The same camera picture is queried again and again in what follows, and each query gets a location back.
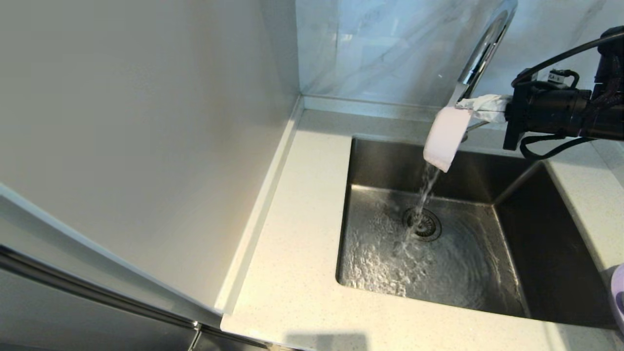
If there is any pink bowl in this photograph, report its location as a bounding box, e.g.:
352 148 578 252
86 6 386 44
423 106 474 173

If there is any black camera cable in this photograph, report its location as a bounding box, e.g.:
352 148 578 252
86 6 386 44
511 32 624 161

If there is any chrome gooseneck faucet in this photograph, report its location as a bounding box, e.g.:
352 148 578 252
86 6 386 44
448 0 518 142

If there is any stainless steel sink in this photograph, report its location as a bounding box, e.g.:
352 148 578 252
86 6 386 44
335 136 617 328

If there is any lilac plate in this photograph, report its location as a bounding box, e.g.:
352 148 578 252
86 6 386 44
610 263 624 337

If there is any grey appliance front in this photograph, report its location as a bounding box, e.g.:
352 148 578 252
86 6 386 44
0 236 273 351

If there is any round metal drain strainer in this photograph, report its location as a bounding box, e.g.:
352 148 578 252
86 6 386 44
402 208 442 242

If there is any white tall cabinet panel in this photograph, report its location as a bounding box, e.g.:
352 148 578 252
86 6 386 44
0 0 300 326

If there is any running water stream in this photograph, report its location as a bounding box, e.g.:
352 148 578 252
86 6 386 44
402 163 442 244

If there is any chrome bar handle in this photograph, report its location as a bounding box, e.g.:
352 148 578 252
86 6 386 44
0 238 203 332

